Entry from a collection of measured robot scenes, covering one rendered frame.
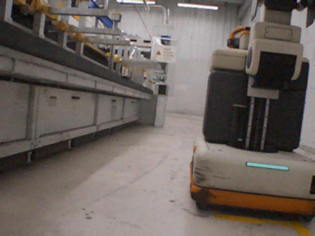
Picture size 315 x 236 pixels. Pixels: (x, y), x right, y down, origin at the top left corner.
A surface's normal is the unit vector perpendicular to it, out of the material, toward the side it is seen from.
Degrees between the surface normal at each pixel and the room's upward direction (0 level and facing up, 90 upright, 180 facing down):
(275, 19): 98
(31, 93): 90
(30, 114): 90
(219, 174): 90
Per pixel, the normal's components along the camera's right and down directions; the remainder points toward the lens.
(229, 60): -0.11, 0.04
